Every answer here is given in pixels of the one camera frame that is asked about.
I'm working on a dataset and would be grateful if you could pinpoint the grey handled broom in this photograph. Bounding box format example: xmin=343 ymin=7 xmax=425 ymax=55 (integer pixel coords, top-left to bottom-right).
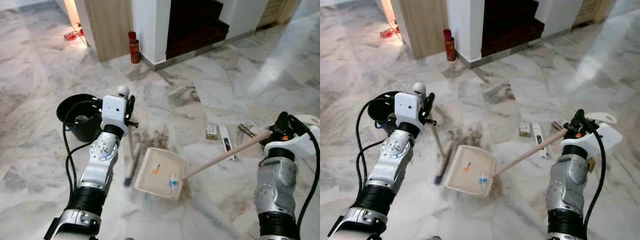
xmin=116 ymin=85 xmax=142 ymax=188
xmin=412 ymin=82 xmax=455 ymax=187

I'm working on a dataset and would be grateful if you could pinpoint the beige long handled dustpan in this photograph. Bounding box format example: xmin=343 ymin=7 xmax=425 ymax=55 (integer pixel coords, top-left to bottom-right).
xmin=445 ymin=128 xmax=569 ymax=198
xmin=134 ymin=130 xmax=273 ymax=202

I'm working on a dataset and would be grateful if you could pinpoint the brown tube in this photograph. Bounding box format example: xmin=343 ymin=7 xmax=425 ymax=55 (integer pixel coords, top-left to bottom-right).
xmin=238 ymin=123 xmax=261 ymax=138

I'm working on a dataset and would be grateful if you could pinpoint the long white box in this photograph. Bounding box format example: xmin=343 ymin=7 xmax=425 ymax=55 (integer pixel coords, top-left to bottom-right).
xmin=219 ymin=125 xmax=238 ymax=162
xmin=531 ymin=122 xmax=550 ymax=159

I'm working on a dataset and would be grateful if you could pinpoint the black bucket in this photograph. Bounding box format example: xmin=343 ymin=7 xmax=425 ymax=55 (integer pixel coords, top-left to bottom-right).
xmin=56 ymin=93 xmax=103 ymax=142
xmin=367 ymin=91 xmax=401 ymax=132

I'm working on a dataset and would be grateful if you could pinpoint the red cylindrical can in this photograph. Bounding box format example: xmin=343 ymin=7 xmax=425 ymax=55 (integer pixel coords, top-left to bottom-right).
xmin=443 ymin=29 xmax=456 ymax=62
xmin=128 ymin=31 xmax=141 ymax=65

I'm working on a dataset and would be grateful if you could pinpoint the light wooden cabinet panel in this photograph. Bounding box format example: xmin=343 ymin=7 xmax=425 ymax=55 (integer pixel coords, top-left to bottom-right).
xmin=82 ymin=0 xmax=135 ymax=63
xmin=397 ymin=0 xmax=450 ymax=60

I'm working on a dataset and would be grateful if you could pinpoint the dark brown staircase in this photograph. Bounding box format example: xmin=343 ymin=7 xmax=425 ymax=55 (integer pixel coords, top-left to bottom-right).
xmin=481 ymin=0 xmax=546 ymax=57
xmin=165 ymin=0 xmax=230 ymax=60

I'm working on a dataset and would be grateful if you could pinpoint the slatted wooden cabinet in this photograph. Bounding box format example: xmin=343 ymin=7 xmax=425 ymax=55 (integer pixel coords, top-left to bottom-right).
xmin=257 ymin=0 xmax=301 ymax=28
xmin=572 ymin=0 xmax=616 ymax=27

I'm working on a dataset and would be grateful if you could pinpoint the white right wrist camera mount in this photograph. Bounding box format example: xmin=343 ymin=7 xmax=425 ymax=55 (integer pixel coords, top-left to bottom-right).
xmin=560 ymin=112 xmax=623 ymax=161
xmin=264 ymin=115 xmax=321 ymax=158

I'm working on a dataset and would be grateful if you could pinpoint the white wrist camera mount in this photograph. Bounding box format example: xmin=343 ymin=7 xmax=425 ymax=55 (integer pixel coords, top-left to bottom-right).
xmin=560 ymin=112 xmax=623 ymax=161
xmin=264 ymin=115 xmax=321 ymax=158
xmin=101 ymin=95 xmax=130 ymax=132
xmin=394 ymin=92 xmax=426 ymax=127

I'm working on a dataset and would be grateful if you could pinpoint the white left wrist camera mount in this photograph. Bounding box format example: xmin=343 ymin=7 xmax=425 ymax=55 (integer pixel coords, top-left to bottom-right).
xmin=101 ymin=95 xmax=130 ymax=132
xmin=394 ymin=92 xmax=426 ymax=127

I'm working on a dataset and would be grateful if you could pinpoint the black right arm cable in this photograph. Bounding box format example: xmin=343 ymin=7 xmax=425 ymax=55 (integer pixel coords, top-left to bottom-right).
xmin=582 ymin=126 xmax=607 ymax=236
xmin=287 ymin=115 xmax=321 ymax=238

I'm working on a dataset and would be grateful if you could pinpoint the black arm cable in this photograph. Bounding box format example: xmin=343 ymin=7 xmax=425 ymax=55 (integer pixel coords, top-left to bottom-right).
xmin=62 ymin=99 xmax=97 ymax=201
xmin=287 ymin=115 xmax=321 ymax=238
xmin=355 ymin=92 xmax=397 ymax=201
xmin=582 ymin=126 xmax=607 ymax=236

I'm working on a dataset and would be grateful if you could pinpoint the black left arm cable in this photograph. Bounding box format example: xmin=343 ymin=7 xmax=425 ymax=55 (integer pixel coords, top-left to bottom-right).
xmin=355 ymin=92 xmax=397 ymax=201
xmin=62 ymin=99 xmax=97 ymax=201

